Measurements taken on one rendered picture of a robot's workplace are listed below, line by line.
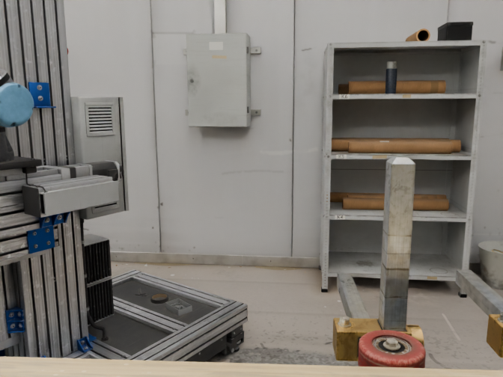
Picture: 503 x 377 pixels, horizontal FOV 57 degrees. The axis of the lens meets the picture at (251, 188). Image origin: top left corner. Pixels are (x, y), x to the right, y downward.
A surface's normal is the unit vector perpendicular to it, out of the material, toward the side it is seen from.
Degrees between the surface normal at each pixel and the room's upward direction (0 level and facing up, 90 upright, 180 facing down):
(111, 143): 90
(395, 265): 90
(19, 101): 96
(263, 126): 90
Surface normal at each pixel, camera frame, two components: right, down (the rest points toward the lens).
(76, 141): -0.59, 0.15
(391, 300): -0.06, 0.18
